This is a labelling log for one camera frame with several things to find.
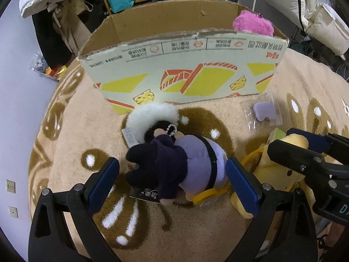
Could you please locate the beige printed blanket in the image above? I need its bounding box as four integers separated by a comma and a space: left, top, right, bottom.
29, 48, 349, 262

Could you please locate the printed cardboard box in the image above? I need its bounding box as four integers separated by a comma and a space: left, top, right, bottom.
78, 0, 289, 114

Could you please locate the pink plush toy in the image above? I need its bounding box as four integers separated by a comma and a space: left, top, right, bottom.
233, 10, 274, 37

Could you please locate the dark-haired doll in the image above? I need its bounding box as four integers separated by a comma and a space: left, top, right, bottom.
125, 120, 229, 206

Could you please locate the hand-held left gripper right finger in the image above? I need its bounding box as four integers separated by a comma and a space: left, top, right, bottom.
226, 157, 318, 262

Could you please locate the white fluffy plush toy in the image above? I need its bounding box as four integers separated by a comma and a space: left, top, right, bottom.
122, 102, 179, 148

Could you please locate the person's right forearm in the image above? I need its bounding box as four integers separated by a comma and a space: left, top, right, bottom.
328, 222, 349, 253

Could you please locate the green packet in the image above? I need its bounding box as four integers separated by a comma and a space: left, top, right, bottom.
267, 127, 287, 143

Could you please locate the purple sponge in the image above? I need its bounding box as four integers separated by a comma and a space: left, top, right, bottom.
240, 93, 284, 132

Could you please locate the black coat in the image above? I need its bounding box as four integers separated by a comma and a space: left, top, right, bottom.
31, 8, 75, 66

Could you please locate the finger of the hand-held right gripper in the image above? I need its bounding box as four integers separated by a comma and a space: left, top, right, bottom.
286, 128, 349, 164
268, 139, 341, 179

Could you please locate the white mattress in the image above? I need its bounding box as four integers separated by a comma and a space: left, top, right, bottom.
258, 0, 349, 56

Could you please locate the beige coat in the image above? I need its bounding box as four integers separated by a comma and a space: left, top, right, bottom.
51, 0, 93, 58

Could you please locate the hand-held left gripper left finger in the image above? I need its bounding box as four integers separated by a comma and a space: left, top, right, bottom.
28, 157, 122, 262

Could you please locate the yellow bear plush toy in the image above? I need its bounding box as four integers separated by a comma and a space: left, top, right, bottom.
230, 133, 310, 219

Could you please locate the plastic bag of snacks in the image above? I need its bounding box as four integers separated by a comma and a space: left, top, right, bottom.
30, 52, 68, 82

